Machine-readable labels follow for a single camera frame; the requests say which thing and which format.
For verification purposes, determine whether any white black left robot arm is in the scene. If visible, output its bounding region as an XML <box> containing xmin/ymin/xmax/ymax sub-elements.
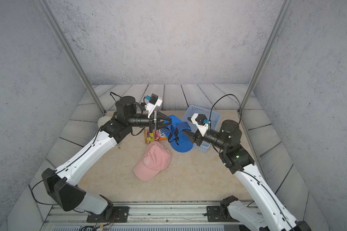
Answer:
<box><xmin>41</xmin><ymin>94</ymin><xmax>172</xmax><ymax>215</ymax></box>

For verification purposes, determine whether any light blue plastic basket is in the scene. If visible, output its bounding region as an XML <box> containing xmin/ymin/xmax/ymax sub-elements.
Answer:
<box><xmin>181</xmin><ymin>104</ymin><xmax>222</xmax><ymax>153</ymax></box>

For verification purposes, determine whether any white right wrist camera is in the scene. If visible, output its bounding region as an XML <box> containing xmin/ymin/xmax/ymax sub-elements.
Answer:
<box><xmin>190</xmin><ymin>113</ymin><xmax>210</xmax><ymax>137</ymax></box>

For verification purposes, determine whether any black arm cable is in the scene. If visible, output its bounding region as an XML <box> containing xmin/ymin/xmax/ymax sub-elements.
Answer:
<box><xmin>208</xmin><ymin>94</ymin><xmax>296</xmax><ymax>231</ymax></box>
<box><xmin>30</xmin><ymin>91</ymin><xmax>147</xmax><ymax>214</ymax></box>

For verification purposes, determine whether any aluminium left corner post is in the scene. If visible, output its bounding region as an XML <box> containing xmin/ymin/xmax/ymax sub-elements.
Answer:
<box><xmin>35</xmin><ymin>0</ymin><xmax>106</xmax><ymax>115</ymax></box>

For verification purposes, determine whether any blue baseball cap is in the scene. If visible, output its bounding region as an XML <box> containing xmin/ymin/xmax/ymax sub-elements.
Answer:
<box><xmin>161</xmin><ymin>115</ymin><xmax>193</xmax><ymax>153</ymax></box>

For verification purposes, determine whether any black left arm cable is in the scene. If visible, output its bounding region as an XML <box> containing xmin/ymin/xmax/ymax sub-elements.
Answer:
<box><xmin>30</xmin><ymin>91</ymin><xmax>147</xmax><ymax>214</ymax></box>

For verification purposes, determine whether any Fox's fruit candy bag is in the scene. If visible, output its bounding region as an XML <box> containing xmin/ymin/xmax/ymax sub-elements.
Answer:
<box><xmin>144</xmin><ymin>129</ymin><xmax>167</xmax><ymax>144</ymax></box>

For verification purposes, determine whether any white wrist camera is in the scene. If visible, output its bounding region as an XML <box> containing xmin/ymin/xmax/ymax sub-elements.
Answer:
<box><xmin>145</xmin><ymin>93</ymin><xmax>163</xmax><ymax>117</ymax></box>
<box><xmin>190</xmin><ymin>113</ymin><xmax>210</xmax><ymax>137</ymax></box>

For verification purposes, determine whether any white plate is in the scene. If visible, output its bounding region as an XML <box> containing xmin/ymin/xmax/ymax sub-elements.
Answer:
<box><xmin>97</xmin><ymin>116</ymin><xmax>111</xmax><ymax>129</ymax></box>

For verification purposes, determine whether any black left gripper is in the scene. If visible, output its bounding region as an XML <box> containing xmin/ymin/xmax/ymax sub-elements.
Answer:
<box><xmin>125</xmin><ymin>112</ymin><xmax>173</xmax><ymax>134</ymax></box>

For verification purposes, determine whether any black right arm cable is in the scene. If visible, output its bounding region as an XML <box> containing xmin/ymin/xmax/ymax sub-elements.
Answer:
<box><xmin>208</xmin><ymin>94</ymin><xmax>296</xmax><ymax>231</ymax></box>

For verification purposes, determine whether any pink baseball cap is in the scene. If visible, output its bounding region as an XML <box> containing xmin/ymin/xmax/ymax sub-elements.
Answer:
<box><xmin>133</xmin><ymin>141</ymin><xmax>172</xmax><ymax>181</ymax></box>

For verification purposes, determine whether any aluminium corner post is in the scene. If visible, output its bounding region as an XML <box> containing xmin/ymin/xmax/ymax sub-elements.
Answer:
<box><xmin>35</xmin><ymin>0</ymin><xmax>106</xmax><ymax>115</ymax></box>
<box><xmin>240</xmin><ymin>0</ymin><xmax>293</xmax><ymax>112</ymax></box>

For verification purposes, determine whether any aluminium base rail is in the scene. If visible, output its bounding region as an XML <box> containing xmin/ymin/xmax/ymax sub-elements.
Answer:
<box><xmin>41</xmin><ymin>202</ymin><xmax>247</xmax><ymax>231</ymax></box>

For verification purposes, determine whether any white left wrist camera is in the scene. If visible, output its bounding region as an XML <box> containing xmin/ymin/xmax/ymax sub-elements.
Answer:
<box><xmin>145</xmin><ymin>93</ymin><xmax>163</xmax><ymax>117</ymax></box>

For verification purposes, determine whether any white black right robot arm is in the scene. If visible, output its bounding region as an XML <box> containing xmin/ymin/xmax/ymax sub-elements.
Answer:
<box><xmin>183</xmin><ymin>113</ymin><xmax>311</xmax><ymax>231</ymax></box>

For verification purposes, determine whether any aluminium right corner post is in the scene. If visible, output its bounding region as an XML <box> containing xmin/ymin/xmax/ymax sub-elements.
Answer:
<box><xmin>240</xmin><ymin>0</ymin><xmax>293</xmax><ymax>112</ymax></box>

